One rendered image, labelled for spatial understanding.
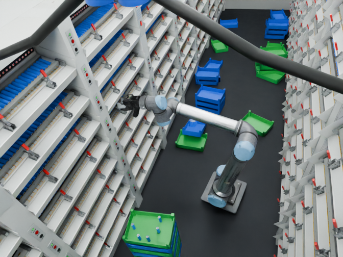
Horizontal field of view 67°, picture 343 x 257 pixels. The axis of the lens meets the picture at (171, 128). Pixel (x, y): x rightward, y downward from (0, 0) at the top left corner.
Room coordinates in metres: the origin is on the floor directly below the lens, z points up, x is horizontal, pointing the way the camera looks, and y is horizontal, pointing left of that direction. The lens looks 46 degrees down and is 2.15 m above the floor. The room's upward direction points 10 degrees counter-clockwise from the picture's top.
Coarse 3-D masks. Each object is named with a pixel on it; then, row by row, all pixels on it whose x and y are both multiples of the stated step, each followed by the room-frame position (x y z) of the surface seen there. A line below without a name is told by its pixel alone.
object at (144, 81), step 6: (138, 72) 1.81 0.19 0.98; (144, 72) 1.79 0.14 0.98; (144, 78) 1.78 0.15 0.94; (138, 84) 1.71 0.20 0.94; (144, 84) 1.71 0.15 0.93; (132, 90) 1.64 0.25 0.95; (120, 114) 1.39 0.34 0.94; (126, 114) 1.39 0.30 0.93; (120, 120) 1.33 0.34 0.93; (114, 126) 1.23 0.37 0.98; (120, 126) 1.30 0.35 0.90
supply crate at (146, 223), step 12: (132, 216) 0.83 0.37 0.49; (144, 216) 0.82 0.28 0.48; (156, 216) 0.81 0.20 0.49; (168, 216) 0.78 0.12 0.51; (132, 228) 0.75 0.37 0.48; (144, 228) 0.74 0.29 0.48; (168, 228) 0.71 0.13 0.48; (132, 240) 0.65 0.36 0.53; (144, 240) 0.66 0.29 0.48; (156, 240) 0.65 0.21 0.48; (168, 240) 0.64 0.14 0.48
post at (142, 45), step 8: (136, 16) 1.79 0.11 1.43; (136, 24) 1.79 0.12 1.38; (144, 40) 1.84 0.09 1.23; (136, 48) 1.80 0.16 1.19; (144, 48) 1.81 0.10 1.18; (144, 64) 1.79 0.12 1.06; (152, 72) 1.85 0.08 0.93; (152, 88) 1.80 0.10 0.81; (160, 128) 1.79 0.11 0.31; (160, 144) 1.80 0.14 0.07
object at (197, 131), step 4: (188, 124) 2.05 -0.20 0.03; (196, 124) 2.05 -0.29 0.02; (200, 124) 2.05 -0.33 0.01; (204, 124) 2.04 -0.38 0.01; (184, 128) 1.88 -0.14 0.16; (188, 128) 1.97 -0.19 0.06; (192, 128) 1.96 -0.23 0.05; (196, 128) 1.96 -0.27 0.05; (200, 128) 1.95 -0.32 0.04; (204, 128) 1.93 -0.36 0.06; (184, 132) 1.86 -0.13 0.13; (188, 132) 1.84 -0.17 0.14; (192, 132) 1.83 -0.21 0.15; (196, 132) 1.81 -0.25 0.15; (200, 132) 1.80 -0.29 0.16; (196, 136) 1.80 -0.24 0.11; (200, 136) 1.78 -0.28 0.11
